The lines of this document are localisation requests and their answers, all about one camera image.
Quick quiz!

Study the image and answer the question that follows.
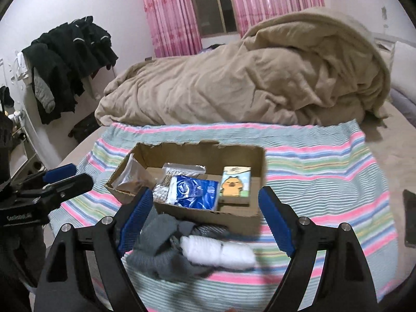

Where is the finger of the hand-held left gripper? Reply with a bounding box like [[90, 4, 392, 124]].
[[18, 173, 95, 215], [19, 164, 77, 187]]

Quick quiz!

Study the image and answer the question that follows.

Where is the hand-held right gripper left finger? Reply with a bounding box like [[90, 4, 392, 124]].
[[34, 188, 155, 312]]

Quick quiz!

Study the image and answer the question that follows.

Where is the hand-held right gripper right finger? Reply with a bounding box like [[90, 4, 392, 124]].
[[258, 185, 381, 312]]

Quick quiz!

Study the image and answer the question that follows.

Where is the grey sock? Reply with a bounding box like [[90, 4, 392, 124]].
[[125, 206, 222, 280]]

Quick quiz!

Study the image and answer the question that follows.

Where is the white sock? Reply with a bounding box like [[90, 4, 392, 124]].
[[180, 235, 257, 271]]

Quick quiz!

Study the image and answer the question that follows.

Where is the cardboard box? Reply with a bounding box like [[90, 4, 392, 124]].
[[104, 140, 268, 235]]

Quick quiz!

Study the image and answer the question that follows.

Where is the cotton swab pack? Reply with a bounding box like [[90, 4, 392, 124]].
[[153, 162, 207, 203]]

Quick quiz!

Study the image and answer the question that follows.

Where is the clear plastic bag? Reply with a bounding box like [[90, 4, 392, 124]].
[[112, 153, 157, 196]]

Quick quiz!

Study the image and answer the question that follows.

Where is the dark bag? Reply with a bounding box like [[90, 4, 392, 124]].
[[69, 115, 100, 144]]

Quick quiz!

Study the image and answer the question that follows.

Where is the cartoon tissue pack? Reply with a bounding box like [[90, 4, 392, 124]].
[[218, 166, 253, 206]]

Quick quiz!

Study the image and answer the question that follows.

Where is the blue plastic packet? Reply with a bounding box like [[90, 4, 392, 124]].
[[166, 175, 219, 211]]

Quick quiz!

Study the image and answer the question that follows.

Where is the striped blanket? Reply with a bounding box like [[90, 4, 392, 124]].
[[49, 119, 401, 312]]

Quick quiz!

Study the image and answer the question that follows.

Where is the grey garment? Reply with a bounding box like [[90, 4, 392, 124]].
[[32, 71, 56, 113]]

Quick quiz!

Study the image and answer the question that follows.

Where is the pile of black clothes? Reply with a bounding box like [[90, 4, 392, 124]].
[[22, 16, 119, 125]]

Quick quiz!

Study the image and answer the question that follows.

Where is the black phone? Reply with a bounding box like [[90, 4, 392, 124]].
[[402, 189, 416, 248]]

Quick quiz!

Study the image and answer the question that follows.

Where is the beige comforter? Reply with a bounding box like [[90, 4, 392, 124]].
[[94, 6, 393, 128]]

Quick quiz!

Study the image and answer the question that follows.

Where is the pink curtain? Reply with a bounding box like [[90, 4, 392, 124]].
[[226, 0, 326, 38], [136, 0, 203, 58]]

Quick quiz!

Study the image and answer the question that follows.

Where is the white pillow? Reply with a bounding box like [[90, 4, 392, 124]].
[[391, 41, 416, 92]]

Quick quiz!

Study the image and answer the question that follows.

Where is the window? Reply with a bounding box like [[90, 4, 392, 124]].
[[187, 0, 238, 38]]

